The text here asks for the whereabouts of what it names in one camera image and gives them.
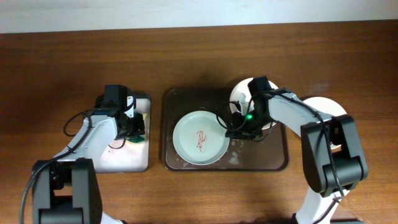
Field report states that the yellow green sponge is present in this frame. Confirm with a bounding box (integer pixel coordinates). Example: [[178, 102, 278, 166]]
[[126, 136, 146, 144]]

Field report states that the pink white plate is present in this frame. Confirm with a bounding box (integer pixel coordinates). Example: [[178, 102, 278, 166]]
[[229, 78, 279, 130]]

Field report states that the pale green plate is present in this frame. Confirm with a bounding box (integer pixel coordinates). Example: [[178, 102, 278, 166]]
[[172, 111, 229, 166]]

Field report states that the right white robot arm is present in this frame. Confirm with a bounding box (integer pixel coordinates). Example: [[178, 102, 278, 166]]
[[226, 89, 368, 223]]

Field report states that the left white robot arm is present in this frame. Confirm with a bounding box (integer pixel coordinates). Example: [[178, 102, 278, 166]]
[[19, 100, 144, 223]]

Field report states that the small white foam tray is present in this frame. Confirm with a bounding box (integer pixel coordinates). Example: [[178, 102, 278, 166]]
[[95, 93, 151, 173]]

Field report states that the dark brown serving tray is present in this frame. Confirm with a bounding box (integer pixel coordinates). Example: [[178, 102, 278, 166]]
[[161, 88, 289, 172]]

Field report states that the right black cable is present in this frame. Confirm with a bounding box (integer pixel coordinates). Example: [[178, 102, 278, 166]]
[[215, 101, 240, 131]]

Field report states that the black cable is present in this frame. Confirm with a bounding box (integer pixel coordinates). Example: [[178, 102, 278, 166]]
[[215, 101, 240, 131], [63, 111, 91, 138]]

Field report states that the left black cable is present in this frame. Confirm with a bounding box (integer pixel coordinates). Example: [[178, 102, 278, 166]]
[[63, 111, 91, 138]]

